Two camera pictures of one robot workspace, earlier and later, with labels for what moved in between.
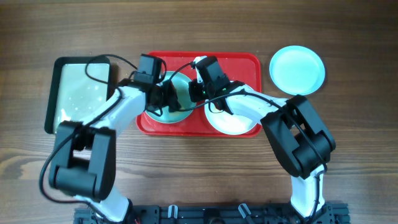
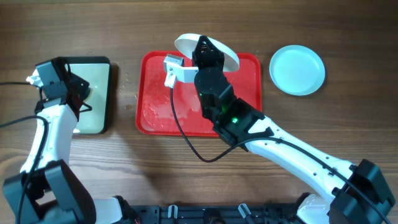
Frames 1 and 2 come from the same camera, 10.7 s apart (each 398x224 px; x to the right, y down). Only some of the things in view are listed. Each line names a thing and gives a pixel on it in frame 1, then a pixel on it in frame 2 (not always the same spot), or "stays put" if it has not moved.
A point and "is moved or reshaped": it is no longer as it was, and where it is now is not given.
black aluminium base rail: [219, 213] stays put
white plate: [226, 122] is moved or reshaped
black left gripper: [169, 99] to [78, 88]
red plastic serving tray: [169, 112] stays put
